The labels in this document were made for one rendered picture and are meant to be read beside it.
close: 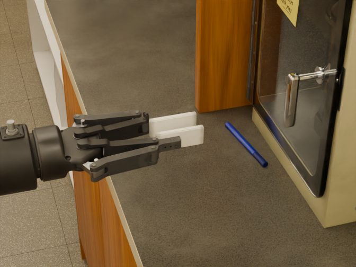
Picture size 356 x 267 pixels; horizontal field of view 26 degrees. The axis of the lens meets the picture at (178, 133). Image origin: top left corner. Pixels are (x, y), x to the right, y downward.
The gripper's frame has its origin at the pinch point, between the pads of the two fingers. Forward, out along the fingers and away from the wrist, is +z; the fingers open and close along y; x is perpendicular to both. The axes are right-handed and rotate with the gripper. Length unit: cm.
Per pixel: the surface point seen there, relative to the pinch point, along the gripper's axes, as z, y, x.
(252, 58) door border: 21.8, 25.7, 6.2
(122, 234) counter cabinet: -4.0, 23.9, 41.6
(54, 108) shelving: 0, 170, 109
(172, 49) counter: 16, 57, 21
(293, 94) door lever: 17.5, -0.5, -3.4
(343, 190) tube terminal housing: 25.6, -5.2, 13.0
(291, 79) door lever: 17.0, -0.3, -5.9
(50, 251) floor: -13, 99, 116
